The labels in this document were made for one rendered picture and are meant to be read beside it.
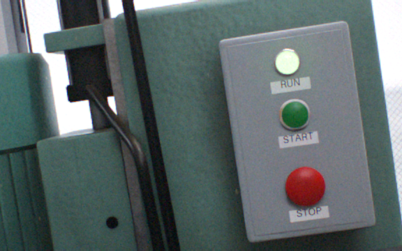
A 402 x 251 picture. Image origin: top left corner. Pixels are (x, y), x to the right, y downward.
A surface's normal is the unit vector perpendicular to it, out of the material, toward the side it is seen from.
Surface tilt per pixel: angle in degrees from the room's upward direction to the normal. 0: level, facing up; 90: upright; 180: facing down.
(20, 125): 90
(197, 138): 90
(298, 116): 92
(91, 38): 90
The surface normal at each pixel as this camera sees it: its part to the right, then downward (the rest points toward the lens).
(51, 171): -0.07, 0.07
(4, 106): 0.59, -0.04
